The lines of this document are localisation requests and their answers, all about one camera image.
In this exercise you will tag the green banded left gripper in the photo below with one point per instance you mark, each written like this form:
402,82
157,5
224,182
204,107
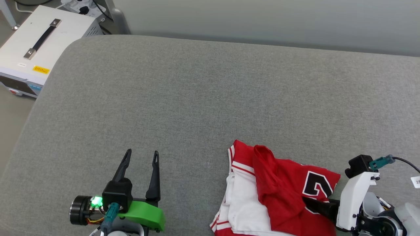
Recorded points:
144,214

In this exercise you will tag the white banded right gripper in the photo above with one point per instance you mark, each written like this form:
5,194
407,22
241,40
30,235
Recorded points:
352,200

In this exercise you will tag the red and white basketball jersey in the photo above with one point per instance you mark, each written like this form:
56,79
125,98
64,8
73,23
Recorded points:
272,193

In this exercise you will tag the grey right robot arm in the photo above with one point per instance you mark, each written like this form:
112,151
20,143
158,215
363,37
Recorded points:
387,216

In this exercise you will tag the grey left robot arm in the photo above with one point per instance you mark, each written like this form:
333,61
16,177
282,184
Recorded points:
118,232

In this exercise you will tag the grey fabric sofa cushion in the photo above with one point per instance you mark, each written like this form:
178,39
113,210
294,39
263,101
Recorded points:
197,114

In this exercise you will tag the white metal equipment box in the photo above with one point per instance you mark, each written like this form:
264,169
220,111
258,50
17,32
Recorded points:
39,55

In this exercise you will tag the white power strip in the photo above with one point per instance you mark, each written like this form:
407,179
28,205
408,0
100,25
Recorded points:
83,7

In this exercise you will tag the white furniture leg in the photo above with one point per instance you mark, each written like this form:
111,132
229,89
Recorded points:
9,14

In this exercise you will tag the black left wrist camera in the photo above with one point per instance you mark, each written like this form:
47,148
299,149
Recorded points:
117,195

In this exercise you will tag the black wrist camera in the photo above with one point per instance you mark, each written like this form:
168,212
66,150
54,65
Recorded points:
117,195
359,165

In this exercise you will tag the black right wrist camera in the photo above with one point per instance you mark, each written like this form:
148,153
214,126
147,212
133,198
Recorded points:
359,165

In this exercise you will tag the grey metal post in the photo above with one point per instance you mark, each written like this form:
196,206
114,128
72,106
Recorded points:
117,18

